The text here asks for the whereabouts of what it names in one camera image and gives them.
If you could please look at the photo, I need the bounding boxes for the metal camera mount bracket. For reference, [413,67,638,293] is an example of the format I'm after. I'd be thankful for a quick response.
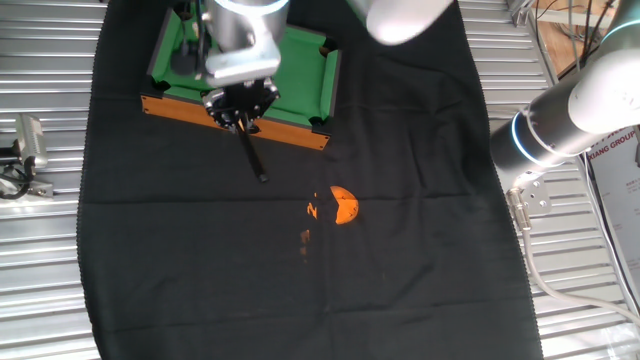
[0,177,55,202]

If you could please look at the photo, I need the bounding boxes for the thin white cable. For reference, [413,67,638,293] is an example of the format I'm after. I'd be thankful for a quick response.
[578,152,640,317]

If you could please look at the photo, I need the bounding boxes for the brown wooden board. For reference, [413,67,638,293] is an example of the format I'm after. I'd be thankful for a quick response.
[529,0,621,80]

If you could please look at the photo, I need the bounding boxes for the black cloth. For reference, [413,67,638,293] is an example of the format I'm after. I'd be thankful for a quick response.
[75,0,545,360]

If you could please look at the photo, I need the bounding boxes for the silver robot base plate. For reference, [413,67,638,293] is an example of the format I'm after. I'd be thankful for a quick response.
[505,172,553,219]

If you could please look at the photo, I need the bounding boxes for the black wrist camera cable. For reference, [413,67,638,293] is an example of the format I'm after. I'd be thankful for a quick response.
[169,0,211,77]

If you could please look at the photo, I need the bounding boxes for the black external camera cable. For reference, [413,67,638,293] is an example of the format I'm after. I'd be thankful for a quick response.
[0,147,37,201]

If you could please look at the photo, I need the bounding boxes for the silver finned external camera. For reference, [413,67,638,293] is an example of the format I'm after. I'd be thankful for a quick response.
[14,113,50,170]

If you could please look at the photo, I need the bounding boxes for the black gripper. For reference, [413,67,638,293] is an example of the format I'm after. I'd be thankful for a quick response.
[201,78,281,134]

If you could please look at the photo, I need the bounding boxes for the mini green pool table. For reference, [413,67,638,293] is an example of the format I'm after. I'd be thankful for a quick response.
[140,0,342,151]

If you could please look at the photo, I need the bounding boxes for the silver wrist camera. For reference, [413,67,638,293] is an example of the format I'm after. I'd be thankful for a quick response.
[202,42,283,90]

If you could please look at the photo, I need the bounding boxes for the wooden pool cue black butt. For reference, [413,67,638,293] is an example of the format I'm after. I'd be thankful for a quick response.
[235,117,270,184]

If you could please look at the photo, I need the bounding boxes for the white printed sign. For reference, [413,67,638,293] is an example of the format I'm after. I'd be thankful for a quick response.
[583,124,640,301]

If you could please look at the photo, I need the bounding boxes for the white metal bar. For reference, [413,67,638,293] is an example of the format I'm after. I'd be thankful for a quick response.
[507,0,614,27]

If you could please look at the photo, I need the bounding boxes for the grey base cable with connector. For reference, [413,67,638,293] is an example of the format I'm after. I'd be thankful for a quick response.
[506,188,640,327]

